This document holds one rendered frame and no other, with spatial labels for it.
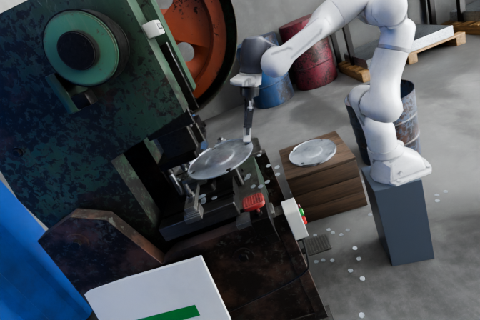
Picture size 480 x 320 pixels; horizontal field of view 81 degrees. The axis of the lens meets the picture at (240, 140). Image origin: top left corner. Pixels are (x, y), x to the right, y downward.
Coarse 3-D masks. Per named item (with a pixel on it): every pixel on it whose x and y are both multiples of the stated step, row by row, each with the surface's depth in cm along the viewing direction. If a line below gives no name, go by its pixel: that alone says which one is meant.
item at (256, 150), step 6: (246, 144) 119; (258, 144) 115; (252, 150) 112; (258, 150) 110; (252, 156) 110; (240, 168) 123; (228, 174) 115; (234, 174) 115; (240, 174) 116; (240, 180) 116
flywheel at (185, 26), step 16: (176, 0) 126; (192, 0) 126; (208, 0) 124; (176, 16) 129; (192, 16) 129; (208, 16) 128; (176, 32) 131; (192, 32) 132; (208, 32) 132; (224, 32) 129; (208, 48) 135; (224, 48) 132; (192, 64) 137; (208, 64) 134; (208, 80) 137
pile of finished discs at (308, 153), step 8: (304, 144) 187; (312, 144) 183; (320, 144) 179; (328, 144) 176; (296, 152) 182; (304, 152) 177; (312, 152) 174; (320, 152) 171; (328, 152) 168; (296, 160) 174; (304, 160) 170; (312, 160) 167; (320, 160) 164
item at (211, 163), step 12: (216, 144) 130; (228, 144) 126; (240, 144) 121; (252, 144) 115; (204, 156) 125; (216, 156) 118; (228, 156) 114; (240, 156) 111; (192, 168) 119; (204, 168) 114; (216, 168) 110; (228, 168) 107
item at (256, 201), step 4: (248, 196) 89; (252, 196) 88; (256, 196) 87; (260, 196) 87; (244, 200) 88; (248, 200) 88; (252, 200) 87; (256, 200) 86; (260, 200) 85; (244, 204) 86; (248, 204) 86; (252, 204) 85; (256, 204) 84; (260, 204) 84; (244, 208) 85; (248, 208) 84; (252, 208) 84; (256, 208) 84; (256, 212) 88
